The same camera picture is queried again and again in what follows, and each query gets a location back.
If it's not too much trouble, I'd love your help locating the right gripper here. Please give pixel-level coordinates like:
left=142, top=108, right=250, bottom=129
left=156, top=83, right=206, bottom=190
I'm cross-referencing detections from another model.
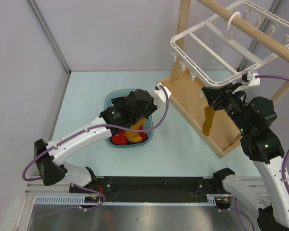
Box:
left=201, top=81, right=250, bottom=133

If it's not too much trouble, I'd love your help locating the mustard yellow sock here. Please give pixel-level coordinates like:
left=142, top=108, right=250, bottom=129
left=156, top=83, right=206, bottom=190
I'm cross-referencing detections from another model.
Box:
left=202, top=106, right=215, bottom=137
left=125, top=118, right=146, bottom=143

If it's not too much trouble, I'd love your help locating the white plastic clip hanger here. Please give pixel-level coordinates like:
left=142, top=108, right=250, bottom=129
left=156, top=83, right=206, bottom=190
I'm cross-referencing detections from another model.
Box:
left=170, top=0, right=289, bottom=87

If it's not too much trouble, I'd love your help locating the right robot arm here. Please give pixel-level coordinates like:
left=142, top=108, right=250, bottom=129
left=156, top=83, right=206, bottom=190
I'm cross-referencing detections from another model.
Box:
left=202, top=83, right=289, bottom=231

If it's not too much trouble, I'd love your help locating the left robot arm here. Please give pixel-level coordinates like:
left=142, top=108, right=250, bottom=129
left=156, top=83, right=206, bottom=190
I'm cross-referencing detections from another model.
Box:
left=34, top=89, right=165, bottom=193

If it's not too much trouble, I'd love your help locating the wooden hanger stand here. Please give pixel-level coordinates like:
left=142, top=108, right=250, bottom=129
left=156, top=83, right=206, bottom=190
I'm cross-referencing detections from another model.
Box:
left=162, top=0, right=289, bottom=158

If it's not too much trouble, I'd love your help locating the blue plastic sock basin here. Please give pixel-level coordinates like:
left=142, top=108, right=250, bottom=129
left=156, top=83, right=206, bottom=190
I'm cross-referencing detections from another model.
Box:
left=104, top=89, right=153, bottom=148

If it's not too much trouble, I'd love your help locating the red sock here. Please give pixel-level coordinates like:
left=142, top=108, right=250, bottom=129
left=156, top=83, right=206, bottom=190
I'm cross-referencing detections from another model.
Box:
left=110, top=131, right=130, bottom=145

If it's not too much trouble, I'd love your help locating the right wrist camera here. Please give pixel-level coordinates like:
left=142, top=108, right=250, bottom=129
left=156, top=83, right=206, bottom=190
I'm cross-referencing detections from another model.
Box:
left=233, top=70, right=260, bottom=94

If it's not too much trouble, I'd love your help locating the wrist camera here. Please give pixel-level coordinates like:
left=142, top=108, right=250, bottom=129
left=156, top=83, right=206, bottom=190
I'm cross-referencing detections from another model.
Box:
left=233, top=70, right=260, bottom=94
left=150, top=83, right=171, bottom=107

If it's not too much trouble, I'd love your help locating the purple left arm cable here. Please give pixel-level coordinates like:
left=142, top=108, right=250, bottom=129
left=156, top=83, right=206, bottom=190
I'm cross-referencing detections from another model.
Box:
left=22, top=84, right=170, bottom=217

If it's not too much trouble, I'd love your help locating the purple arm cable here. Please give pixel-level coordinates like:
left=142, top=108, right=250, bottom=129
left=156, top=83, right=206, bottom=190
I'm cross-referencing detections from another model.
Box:
left=22, top=84, right=170, bottom=217
left=233, top=74, right=289, bottom=231

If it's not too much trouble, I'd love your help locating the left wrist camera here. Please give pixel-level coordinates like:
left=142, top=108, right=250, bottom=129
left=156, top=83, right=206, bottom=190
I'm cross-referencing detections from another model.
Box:
left=150, top=83, right=171, bottom=107

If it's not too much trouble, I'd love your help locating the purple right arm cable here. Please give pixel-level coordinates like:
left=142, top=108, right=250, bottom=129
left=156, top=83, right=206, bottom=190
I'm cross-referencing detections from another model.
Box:
left=233, top=74, right=289, bottom=231

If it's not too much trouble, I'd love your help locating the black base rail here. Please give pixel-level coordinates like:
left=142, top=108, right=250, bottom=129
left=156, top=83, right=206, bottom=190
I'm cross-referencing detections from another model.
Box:
left=69, top=175, right=222, bottom=203

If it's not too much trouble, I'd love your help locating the aluminium frame post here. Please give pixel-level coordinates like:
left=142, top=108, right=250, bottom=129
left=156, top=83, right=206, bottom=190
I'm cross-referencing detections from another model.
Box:
left=26, top=0, right=71, bottom=77

